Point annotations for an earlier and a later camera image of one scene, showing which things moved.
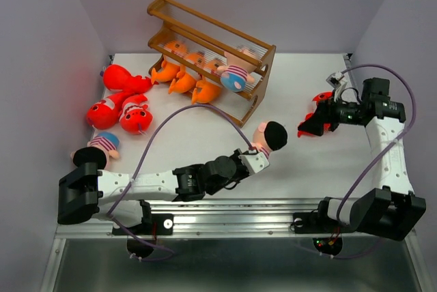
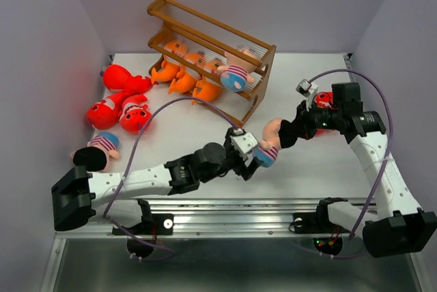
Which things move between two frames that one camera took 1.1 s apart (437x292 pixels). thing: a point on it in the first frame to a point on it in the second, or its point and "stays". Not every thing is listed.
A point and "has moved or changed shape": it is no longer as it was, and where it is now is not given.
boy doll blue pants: x=268 y=136 has moved or changed shape
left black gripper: x=244 y=171 to x=237 y=170
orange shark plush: x=207 y=90 stays
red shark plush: x=104 y=114 stays
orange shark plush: x=185 y=82 stays
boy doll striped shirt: x=241 y=61 stays
